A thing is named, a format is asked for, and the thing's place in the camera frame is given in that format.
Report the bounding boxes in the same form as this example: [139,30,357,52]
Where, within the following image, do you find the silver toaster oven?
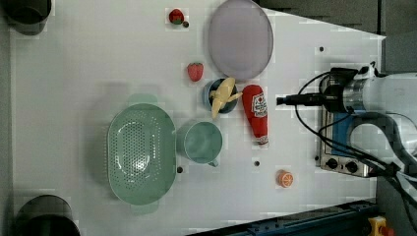
[317,107,372,178]

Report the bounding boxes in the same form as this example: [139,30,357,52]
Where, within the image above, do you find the green oval strainer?
[106,93,177,215]

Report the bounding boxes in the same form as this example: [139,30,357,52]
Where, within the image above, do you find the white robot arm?
[276,63,416,174]

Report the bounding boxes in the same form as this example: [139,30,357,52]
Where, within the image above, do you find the black cylinder post upper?
[1,0,52,35]

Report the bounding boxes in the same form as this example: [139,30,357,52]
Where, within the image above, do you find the black cylinder post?
[1,0,52,35]
[15,195,82,236]

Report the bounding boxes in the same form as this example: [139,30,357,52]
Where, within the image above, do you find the grey round plate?
[208,0,273,80]

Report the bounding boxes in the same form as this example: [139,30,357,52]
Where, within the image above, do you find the blue metal frame rail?
[188,201,379,236]

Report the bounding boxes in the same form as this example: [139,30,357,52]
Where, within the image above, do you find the green mug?
[176,121,223,167]

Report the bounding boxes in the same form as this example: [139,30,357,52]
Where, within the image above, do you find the orange slice toy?
[277,170,294,188]

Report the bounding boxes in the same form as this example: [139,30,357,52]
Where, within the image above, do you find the red toy strawberry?
[187,63,204,82]

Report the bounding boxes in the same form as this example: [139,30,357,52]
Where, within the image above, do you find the black cylinder post lower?
[15,195,82,236]

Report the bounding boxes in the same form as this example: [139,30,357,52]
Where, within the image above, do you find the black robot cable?
[294,72,417,230]

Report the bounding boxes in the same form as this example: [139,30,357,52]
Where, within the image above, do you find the yellow red clamp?
[368,216,395,236]

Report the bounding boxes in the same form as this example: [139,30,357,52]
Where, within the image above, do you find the red ketchup bottle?
[242,85,268,147]

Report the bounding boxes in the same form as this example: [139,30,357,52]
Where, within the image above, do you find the peeled toy banana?
[209,78,242,119]

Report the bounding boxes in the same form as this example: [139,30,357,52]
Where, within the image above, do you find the dark blue bowl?
[203,78,239,115]

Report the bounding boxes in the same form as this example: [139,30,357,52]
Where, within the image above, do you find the small dark strawberry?
[168,9,185,25]

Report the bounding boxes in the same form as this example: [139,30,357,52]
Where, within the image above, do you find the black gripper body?
[276,68,358,113]

